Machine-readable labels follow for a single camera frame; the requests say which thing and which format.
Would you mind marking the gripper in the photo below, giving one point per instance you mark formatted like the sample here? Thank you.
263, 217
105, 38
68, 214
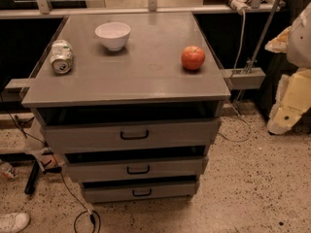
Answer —
300, 46

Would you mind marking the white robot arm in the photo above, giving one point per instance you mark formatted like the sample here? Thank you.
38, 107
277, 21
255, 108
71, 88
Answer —
295, 41

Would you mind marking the grey top drawer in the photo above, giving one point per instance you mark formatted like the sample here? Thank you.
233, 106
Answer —
131, 135

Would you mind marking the metal diagonal rod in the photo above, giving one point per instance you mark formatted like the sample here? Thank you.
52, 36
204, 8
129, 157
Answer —
250, 63

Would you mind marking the red apple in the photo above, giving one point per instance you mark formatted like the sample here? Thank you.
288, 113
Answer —
192, 58

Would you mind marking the white ceramic bowl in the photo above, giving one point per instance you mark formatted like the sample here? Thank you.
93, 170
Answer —
113, 35

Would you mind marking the crushed soda can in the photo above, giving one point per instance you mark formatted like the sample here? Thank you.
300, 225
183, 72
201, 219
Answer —
61, 58

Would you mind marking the black tool on floor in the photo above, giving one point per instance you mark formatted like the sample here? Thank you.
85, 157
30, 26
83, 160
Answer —
39, 167

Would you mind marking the plastic bottle on floor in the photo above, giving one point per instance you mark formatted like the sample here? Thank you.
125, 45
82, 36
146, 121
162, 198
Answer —
7, 170

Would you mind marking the white sneaker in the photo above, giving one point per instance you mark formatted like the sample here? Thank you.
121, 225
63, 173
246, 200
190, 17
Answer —
14, 222

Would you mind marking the grey side bracket block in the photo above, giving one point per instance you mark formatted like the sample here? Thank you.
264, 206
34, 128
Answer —
243, 81

